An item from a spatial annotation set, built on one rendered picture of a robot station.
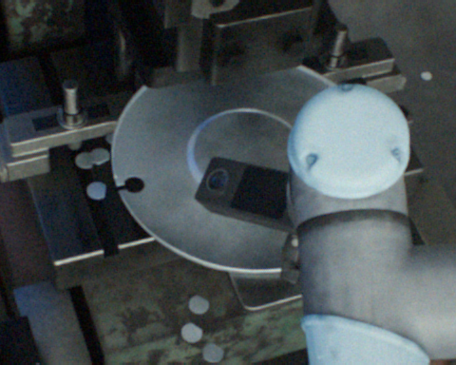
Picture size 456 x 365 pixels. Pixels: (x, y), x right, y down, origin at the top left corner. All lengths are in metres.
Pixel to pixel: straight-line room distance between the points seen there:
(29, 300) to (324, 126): 0.56
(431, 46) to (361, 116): 1.72
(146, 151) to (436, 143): 1.20
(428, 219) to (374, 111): 0.59
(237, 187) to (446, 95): 1.45
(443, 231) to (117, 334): 0.41
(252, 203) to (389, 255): 0.21
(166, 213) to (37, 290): 0.20
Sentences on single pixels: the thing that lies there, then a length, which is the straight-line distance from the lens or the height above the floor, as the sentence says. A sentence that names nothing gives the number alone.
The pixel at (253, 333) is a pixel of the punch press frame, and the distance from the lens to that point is 1.13.
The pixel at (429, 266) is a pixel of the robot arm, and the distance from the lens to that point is 0.62.
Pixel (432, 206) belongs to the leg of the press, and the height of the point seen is 0.64.
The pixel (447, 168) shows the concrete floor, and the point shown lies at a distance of 2.10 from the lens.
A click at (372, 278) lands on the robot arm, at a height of 1.09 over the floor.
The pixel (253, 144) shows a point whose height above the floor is 0.79.
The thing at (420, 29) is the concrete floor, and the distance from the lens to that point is 2.35.
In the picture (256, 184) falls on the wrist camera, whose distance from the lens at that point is 0.80.
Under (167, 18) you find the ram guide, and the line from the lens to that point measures 0.83.
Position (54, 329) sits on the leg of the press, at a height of 0.64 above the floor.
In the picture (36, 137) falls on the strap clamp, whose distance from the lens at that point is 1.07.
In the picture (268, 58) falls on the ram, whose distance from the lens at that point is 0.93.
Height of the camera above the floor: 1.59
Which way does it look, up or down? 57 degrees down
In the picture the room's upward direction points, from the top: 7 degrees clockwise
